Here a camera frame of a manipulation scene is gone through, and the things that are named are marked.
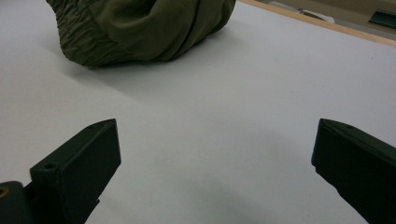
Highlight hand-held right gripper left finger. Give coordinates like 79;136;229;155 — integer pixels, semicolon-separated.
24;118;122;224

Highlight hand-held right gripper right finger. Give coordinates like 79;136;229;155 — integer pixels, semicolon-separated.
311;118;396;224

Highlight olive green pants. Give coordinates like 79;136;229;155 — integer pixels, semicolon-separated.
46;0;237;67

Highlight dark green box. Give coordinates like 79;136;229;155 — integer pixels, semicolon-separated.
368;8;396;30

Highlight white object beyond table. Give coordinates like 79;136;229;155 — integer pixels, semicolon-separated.
269;0;336;24

